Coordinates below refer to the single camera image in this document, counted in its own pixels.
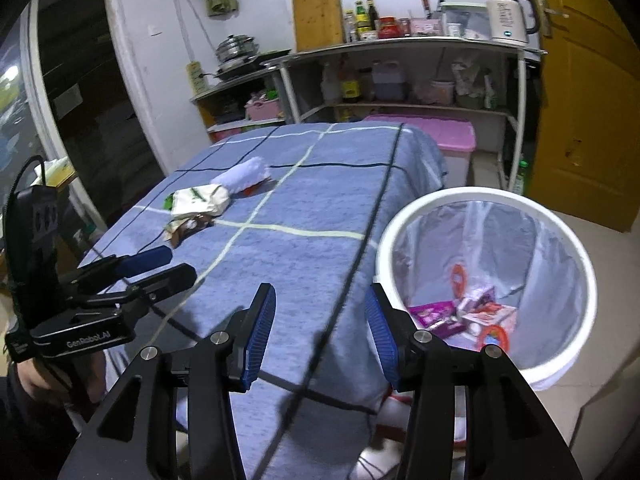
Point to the brown wrapper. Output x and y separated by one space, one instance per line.
187 227

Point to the cream paper packet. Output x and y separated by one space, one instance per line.
200 202

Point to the blue plaid blanket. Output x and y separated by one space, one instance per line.
300 260

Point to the red white crate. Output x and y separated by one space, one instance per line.
395 415

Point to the purple liquid jug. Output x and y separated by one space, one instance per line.
388 84

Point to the clear plastic container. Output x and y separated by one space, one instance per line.
465 22

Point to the green label bottle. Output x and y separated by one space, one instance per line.
362 20

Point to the wooden cutting board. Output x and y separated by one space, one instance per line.
317 17

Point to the white plastic bottle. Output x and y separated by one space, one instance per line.
330 89

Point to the green floor bottle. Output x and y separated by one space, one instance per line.
523 177

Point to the pink basket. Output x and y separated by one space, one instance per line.
262 110

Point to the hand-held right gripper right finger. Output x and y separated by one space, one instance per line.
382 340

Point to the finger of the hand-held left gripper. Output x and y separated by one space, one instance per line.
172 277
145 260

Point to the tissue pack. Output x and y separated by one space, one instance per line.
57 167

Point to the dark sauce bottle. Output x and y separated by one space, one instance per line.
373 15

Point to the steel pot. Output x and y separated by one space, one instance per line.
237 50

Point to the low wooden shelf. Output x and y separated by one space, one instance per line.
230 87

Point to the soy sauce bottle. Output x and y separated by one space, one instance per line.
351 87

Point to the pink knife holder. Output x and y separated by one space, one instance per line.
426 27

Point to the purple snack packet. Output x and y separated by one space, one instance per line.
430 315

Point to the red white carton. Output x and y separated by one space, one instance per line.
492 317

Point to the black induction cooker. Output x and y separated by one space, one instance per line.
240 72

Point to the purple white carton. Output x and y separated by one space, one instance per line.
475 297

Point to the white trash bin with liner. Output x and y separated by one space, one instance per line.
386 260

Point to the red jar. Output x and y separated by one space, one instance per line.
387 29

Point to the red wrapper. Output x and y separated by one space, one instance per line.
252 190

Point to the crumpled plastic bags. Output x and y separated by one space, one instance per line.
475 85

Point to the white electric kettle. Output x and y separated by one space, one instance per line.
507 17

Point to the white shelf unit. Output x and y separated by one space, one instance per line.
289 97

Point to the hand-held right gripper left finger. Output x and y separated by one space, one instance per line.
257 335

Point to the yellow power strip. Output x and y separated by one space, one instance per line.
195 79

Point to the yellow wooden door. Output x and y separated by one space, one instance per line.
585 110

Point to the pink storage box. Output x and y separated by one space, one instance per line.
440 135

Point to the white wall switch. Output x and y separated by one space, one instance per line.
156 30

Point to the person's left hand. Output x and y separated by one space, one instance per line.
35 380

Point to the short white foam net sleeve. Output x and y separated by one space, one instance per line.
240 175

